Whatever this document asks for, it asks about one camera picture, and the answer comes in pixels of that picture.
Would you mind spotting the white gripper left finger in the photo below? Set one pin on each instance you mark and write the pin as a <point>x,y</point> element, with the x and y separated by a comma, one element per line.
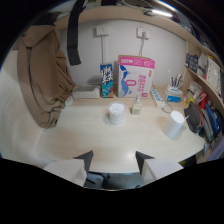
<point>71,168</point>

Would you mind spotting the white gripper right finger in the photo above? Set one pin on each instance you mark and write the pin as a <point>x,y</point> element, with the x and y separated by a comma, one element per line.
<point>156,168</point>

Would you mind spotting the white paper towel roll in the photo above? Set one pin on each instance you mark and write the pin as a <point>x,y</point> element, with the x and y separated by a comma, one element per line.
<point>174,124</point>

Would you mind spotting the black bag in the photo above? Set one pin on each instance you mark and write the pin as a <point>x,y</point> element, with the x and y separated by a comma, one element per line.
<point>193,116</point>

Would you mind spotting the small pump bottle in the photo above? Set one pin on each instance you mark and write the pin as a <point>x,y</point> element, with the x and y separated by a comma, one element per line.
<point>136,107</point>

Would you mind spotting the clear cotton swab jar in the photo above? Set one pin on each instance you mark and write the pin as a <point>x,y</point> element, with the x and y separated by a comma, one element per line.
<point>116,112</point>

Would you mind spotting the white power strip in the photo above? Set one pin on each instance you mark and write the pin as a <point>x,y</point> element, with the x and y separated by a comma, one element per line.
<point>157,98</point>

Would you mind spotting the blue and white pen holder box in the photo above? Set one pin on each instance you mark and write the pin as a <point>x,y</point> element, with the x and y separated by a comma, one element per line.
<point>173,93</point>

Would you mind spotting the pink and white cardboard box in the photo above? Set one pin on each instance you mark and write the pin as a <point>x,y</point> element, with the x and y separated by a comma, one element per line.
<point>135,77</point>

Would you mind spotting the blue drink carton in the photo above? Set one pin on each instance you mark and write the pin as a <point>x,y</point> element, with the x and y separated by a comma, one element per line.
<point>106,80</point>

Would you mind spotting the brown hanging coat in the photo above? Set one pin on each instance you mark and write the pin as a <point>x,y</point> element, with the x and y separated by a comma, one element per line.
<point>43,76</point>

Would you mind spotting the wooden shelf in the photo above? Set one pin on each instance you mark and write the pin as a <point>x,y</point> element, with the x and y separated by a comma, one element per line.
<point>203,66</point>

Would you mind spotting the light strip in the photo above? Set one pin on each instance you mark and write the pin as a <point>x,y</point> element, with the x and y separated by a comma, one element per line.
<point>161,13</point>

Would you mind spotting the white wall socket with plug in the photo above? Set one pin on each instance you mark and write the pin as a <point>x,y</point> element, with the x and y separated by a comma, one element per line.
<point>142,33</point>

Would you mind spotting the white wall switch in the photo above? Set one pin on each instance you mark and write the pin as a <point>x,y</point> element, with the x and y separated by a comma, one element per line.
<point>102,31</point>

